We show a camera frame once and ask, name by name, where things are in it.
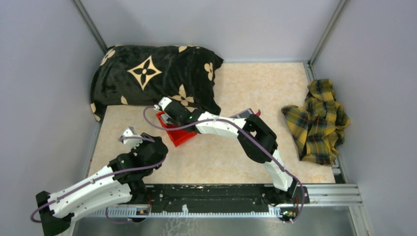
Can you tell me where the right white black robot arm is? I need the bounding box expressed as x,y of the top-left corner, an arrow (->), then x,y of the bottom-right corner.
157,97 -> 298,203

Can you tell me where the aluminium frame rail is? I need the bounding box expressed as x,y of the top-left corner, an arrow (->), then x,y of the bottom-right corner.
86,184 -> 362,220

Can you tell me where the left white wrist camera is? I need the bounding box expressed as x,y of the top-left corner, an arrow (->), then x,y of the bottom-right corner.
118,126 -> 144,149

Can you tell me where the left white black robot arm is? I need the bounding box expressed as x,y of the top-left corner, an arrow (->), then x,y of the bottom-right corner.
36,133 -> 168,236

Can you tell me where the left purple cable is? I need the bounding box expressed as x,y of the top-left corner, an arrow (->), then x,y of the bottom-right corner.
30,135 -> 167,225

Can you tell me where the yellow plaid cloth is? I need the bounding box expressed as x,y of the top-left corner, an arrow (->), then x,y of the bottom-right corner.
281,79 -> 350,166

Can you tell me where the purple cable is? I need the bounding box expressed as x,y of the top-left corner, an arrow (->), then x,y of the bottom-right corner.
143,106 -> 307,224
30,135 -> 167,225

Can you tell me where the black floral pillow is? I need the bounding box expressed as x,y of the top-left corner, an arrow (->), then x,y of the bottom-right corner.
90,45 -> 224,122

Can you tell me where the red plastic bin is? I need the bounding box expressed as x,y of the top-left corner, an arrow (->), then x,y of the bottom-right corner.
156,112 -> 197,147

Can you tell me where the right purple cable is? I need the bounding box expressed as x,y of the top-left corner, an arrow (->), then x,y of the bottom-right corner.
143,106 -> 307,224

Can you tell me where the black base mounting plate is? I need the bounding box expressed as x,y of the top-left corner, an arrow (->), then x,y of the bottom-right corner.
129,184 -> 310,213

